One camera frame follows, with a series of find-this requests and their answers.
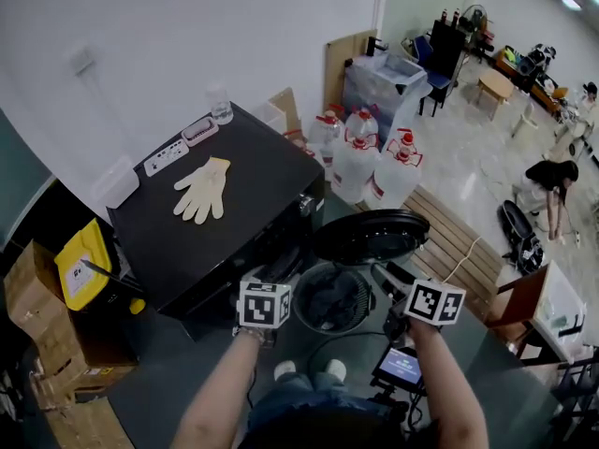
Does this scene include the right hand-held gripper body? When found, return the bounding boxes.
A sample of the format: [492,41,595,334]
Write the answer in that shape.
[382,277,468,341]

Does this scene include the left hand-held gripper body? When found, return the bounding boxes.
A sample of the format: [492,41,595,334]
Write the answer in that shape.
[231,280,293,350]

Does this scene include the round slatted laundry basket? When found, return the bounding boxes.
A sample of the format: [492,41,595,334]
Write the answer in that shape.
[291,261,376,337]

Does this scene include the dark grey garment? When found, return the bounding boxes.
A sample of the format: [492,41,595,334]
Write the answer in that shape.
[305,268,365,326]

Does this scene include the black washing machine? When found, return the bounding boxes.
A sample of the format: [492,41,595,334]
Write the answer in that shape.
[105,100,432,341]

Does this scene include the person's left forearm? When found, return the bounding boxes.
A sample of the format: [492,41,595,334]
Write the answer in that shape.
[170,329,264,449]

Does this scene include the person's right forearm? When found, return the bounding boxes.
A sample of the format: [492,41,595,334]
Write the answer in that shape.
[405,318,491,449]

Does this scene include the round black washer door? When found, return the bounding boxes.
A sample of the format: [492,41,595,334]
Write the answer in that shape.
[310,207,432,269]

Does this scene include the wooden slat platform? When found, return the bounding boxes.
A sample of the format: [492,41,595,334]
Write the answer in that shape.
[357,183,507,299]

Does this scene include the person's left white shoe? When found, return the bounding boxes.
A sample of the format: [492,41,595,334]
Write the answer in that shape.
[272,358,299,383]

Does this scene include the person's white shoe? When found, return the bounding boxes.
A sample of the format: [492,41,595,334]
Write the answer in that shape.
[272,358,299,383]
[323,358,348,384]

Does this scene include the small black monitor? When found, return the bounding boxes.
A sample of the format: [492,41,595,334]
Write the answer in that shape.
[371,345,426,393]

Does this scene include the brown wooden chair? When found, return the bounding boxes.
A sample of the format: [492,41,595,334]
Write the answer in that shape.
[483,261,552,360]

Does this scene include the person's blue jeans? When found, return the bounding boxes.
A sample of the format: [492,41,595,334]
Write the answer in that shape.
[249,370,358,421]

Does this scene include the person's right white shoe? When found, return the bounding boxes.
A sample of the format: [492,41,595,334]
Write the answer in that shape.
[323,358,348,384]

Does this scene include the black suitcase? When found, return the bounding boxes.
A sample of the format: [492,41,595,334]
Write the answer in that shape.
[495,198,548,276]

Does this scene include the cream work glove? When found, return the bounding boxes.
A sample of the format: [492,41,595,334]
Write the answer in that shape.
[171,155,233,226]

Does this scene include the yellow bin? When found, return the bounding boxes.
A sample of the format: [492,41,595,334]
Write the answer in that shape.
[52,216,147,316]

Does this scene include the white power strip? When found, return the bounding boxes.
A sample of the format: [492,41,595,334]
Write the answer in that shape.
[142,139,192,179]

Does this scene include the pink case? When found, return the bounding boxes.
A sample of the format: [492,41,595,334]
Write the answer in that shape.
[180,114,221,149]

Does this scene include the plastic-wrapped white cabinet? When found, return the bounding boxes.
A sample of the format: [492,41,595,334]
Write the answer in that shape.
[340,51,435,145]

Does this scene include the clear plastic cup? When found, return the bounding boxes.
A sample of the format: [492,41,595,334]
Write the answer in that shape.
[204,80,235,126]

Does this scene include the small white stool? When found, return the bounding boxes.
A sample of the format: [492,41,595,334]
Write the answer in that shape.
[510,99,539,139]

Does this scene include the tall cardboard panel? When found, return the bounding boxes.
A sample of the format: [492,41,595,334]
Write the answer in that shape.
[324,27,380,115]

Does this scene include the round wooden table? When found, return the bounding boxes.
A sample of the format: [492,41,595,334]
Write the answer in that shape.
[475,67,517,122]

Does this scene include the blue chair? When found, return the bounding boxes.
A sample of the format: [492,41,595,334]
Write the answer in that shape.
[413,34,451,89]

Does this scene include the black chair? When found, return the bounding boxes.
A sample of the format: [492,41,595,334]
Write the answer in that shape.
[417,18,470,120]

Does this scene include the tall cardboard box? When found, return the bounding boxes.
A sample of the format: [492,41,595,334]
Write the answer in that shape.
[2,239,86,379]

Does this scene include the standing fan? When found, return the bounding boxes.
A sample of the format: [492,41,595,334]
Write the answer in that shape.
[460,2,491,64]

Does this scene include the white cable with adapter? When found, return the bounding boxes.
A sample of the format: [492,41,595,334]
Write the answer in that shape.
[438,235,484,285]

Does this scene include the thick black cable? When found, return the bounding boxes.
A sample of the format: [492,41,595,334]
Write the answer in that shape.
[305,328,390,374]

